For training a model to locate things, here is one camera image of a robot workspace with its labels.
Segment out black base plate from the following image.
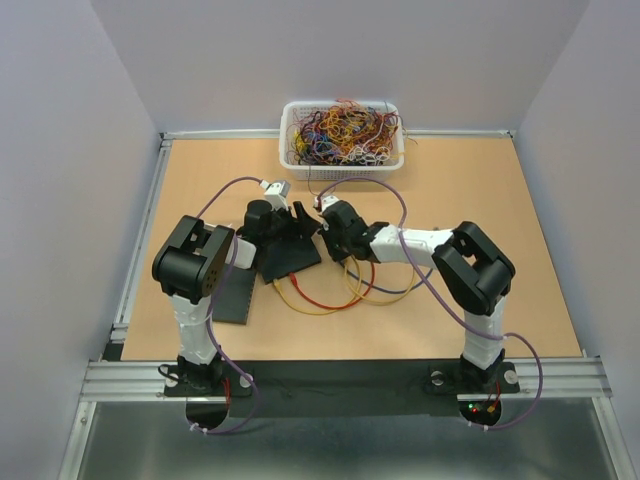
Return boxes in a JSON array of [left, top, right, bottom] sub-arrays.
[[157, 359, 520, 419]]

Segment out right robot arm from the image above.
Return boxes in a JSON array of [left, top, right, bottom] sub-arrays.
[[314, 195, 515, 390]]

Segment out blue ethernet cable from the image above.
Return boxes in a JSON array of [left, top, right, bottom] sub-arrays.
[[347, 267, 436, 296]]

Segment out yellow ethernet cable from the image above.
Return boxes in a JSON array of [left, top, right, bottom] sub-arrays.
[[272, 262, 376, 316], [343, 262, 416, 306]]

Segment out red ethernet cable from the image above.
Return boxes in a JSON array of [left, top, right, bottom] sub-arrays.
[[288, 259, 376, 309]]

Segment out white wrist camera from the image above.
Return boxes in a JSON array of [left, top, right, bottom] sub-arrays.
[[260, 180, 291, 210], [313, 195, 340, 214]]

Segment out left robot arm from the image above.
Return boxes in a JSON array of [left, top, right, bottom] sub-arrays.
[[152, 200, 321, 394]]

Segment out tangled colourful wires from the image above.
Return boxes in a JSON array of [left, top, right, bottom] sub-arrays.
[[288, 97, 421, 197]]

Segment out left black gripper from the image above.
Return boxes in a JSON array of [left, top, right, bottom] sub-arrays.
[[262, 202, 320, 246]]

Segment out black network switch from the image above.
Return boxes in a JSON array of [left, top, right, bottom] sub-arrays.
[[256, 238, 321, 284], [212, 265, 256, 325]]

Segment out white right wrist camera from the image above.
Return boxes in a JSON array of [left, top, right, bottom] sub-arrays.
[[313, 195, 340, 214]]

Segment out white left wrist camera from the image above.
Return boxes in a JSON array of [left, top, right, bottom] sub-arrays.
[[260, 180, 291, 210]]

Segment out white plastic basket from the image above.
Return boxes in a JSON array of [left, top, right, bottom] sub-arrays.
[[279, 99, 405, 181]]

